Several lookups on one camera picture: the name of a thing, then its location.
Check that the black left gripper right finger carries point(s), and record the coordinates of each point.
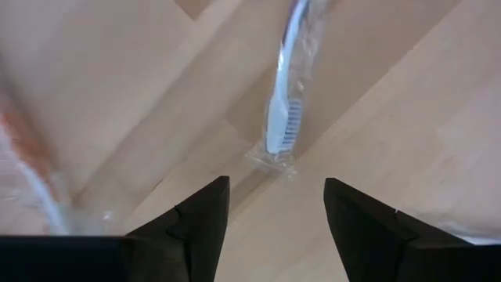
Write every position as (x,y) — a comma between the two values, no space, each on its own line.
(364,235)

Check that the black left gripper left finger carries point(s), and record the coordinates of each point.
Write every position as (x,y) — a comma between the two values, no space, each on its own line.
(192,235)

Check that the blue white toothbrush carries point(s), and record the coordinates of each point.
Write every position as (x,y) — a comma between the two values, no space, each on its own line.
(278,113)

